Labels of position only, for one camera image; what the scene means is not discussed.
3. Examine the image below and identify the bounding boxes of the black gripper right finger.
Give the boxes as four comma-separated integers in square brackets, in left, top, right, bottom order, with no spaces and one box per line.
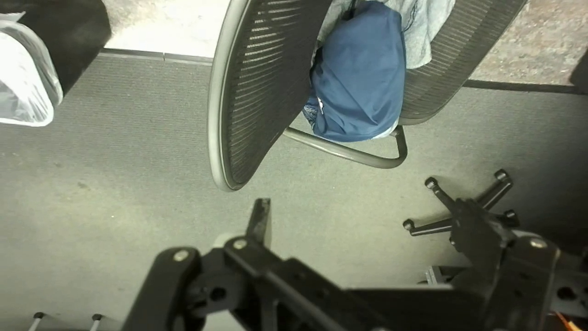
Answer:
[450,197,560,331]

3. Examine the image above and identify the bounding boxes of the metal-tipped black peg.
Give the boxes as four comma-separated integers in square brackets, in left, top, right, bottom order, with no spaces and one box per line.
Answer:
[86,311,106,331]
[25,309,47,331]

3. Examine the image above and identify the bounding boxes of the black chair star base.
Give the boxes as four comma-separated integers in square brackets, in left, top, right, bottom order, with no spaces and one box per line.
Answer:
[400,168,521,249]

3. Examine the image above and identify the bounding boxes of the grey mesh office chair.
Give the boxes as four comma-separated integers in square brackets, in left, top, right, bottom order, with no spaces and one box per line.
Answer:
[205,0,529,193]

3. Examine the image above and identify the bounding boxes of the blue denim jeans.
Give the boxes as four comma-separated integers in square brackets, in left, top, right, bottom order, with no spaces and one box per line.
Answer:
[301,0,459,146]

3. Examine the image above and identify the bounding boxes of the white plastic bag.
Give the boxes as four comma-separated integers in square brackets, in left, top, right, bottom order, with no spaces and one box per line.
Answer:
[0,13,66,129]

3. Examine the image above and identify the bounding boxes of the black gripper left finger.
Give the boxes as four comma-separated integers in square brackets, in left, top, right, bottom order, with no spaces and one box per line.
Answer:
[123,197,382,331]

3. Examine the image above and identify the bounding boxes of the black trash bin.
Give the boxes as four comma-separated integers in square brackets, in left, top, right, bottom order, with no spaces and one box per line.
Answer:
[16,0,114,96]

